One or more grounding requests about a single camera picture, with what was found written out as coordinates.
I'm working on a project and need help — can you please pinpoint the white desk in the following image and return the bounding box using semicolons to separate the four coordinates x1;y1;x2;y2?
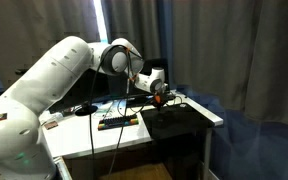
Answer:
38;89;224;180

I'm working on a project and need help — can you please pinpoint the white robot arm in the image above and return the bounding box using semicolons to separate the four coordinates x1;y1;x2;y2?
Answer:
0;36;165;180

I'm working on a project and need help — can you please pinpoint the black keyboard with coloured keys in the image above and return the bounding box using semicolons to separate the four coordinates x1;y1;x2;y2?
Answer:
98;115;139;130

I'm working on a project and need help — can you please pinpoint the grey curtain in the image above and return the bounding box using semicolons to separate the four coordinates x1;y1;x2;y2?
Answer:
0;0;288;125

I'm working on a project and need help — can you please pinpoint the black mouse pad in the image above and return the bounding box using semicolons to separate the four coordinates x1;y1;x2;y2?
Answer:
141;103;215;140

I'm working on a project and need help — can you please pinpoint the black computer monitor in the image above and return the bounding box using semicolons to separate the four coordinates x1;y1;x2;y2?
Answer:
48;58;168;114

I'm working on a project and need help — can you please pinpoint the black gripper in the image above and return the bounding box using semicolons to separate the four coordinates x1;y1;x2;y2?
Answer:
151;93;168;110

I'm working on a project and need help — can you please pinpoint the black mouse cable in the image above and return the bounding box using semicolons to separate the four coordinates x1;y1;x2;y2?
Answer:
163;94;184;107

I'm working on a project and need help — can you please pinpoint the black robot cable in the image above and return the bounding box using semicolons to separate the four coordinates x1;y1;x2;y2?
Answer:
89;46;145;180

